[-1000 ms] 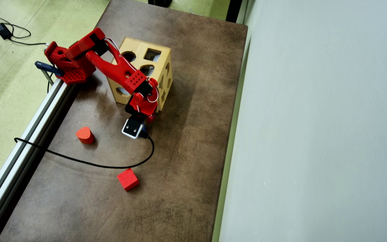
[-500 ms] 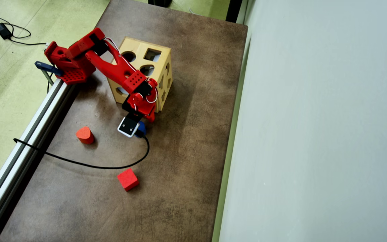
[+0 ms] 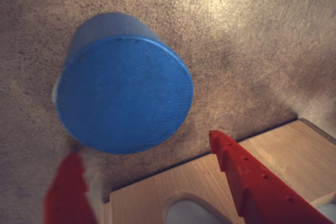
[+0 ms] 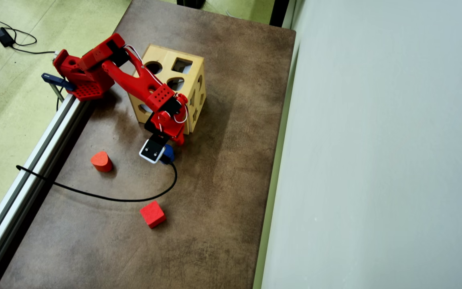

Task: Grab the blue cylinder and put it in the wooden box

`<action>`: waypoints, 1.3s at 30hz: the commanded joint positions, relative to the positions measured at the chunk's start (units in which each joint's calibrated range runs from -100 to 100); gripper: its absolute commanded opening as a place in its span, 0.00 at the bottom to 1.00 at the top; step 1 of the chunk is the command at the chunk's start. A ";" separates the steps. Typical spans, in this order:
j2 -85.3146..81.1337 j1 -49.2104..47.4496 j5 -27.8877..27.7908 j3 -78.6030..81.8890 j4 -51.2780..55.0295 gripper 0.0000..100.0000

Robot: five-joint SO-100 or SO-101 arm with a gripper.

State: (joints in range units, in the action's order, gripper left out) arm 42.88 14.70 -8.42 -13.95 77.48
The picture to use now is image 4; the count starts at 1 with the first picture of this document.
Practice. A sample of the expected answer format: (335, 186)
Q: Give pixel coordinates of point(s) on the black power adapter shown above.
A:
(3, 37)

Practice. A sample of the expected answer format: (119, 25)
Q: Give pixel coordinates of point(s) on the blue wooden cylinder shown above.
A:
(169, 153)

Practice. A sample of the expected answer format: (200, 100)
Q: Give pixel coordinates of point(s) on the wooden shape sorter box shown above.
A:
(194, 80)

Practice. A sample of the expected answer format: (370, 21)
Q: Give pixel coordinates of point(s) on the blue clamp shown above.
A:
(57, 81)

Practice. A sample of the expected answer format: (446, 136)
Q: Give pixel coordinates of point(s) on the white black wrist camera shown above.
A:
(152, 151)

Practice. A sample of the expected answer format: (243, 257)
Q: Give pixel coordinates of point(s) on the orange rounded wooden block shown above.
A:
(101, 161)

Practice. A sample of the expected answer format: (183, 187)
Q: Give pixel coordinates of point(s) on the red wooden cube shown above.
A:
(152, 214)

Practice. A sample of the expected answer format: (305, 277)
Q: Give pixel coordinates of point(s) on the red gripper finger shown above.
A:
(179, 139)

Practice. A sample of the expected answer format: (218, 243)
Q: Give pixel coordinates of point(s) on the dark vertical post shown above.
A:
(280, 12)

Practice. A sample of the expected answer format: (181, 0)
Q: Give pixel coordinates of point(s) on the red robot arm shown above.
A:
(134, 82)

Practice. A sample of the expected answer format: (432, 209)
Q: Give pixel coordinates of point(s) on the aluminium profile rail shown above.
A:
(26, 188)

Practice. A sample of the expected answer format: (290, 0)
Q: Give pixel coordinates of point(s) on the black object at table end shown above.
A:
(191, 3)

